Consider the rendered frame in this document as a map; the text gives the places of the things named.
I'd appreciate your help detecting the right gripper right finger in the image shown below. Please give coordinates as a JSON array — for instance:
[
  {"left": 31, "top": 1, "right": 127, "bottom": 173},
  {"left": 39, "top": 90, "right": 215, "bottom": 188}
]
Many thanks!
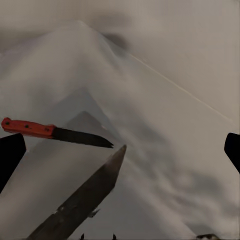
[{"left": 224, "top": 133, "right": 240, "bottom": 173}]

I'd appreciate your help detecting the parer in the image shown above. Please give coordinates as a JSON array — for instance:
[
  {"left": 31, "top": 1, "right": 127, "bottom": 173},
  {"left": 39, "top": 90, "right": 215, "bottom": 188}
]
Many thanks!
[{"left": 1, "top": 117, "right": 114, "bottom": 146}]

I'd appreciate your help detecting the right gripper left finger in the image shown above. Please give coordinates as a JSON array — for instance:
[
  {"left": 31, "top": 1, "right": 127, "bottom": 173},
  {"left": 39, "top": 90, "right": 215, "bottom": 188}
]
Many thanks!
[{"left": 0, "top": 133, "right": 26, "bottom": 193}]

